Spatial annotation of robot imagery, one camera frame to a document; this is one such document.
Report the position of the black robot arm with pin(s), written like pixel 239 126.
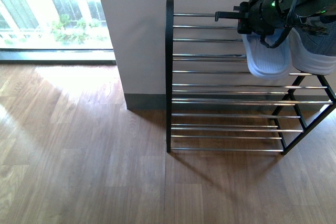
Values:
pixel 295 12

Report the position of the black metal shoe rack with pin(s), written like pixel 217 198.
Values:
pixel 213 103

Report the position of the light blue slide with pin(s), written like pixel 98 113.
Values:
pixel 267 63

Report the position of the grey knit sneaker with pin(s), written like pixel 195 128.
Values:
pixel 314 51

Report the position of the black camera gripper finger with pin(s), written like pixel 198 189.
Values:
pixel 229 15

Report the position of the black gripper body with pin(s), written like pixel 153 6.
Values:
pixel 262 17

